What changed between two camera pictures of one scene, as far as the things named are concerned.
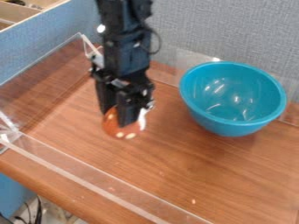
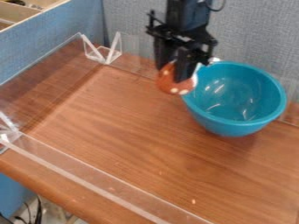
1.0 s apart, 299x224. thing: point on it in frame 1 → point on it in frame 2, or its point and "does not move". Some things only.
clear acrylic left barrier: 29,91 does not move
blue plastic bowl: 231,97 does not move
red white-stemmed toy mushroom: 130,130 → 168,80
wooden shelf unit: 17,10 does not move
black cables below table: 29,216 does not move
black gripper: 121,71 → 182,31
